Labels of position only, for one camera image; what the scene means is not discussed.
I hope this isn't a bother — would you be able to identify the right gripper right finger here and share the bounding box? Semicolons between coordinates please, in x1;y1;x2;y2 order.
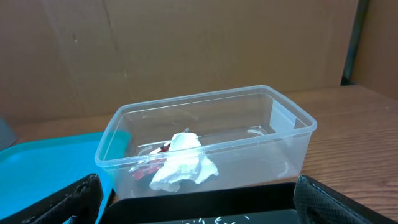
293;175;397;224

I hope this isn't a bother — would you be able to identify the teal plastic tray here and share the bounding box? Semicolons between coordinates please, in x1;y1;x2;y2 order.
1;132;113;219

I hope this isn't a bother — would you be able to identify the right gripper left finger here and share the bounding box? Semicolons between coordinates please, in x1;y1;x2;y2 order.
1;174;104;224

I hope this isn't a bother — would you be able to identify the clear plastic waste bin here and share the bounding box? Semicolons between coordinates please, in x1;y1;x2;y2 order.
95;85;317;199

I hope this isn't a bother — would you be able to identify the black food waste tray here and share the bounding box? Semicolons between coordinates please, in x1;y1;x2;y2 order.
99;183;300;223

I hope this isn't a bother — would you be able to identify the white tissue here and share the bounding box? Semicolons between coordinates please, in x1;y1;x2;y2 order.
149;132;219;192

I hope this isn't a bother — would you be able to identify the red snack wrapper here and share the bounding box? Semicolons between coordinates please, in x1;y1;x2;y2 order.
129;141;170;180

